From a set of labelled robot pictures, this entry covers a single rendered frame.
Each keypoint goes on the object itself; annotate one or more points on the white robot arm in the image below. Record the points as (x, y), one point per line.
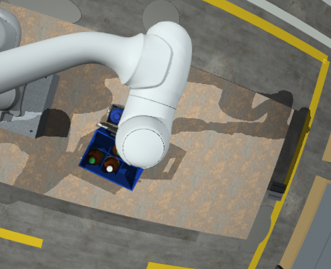
(155, 68)

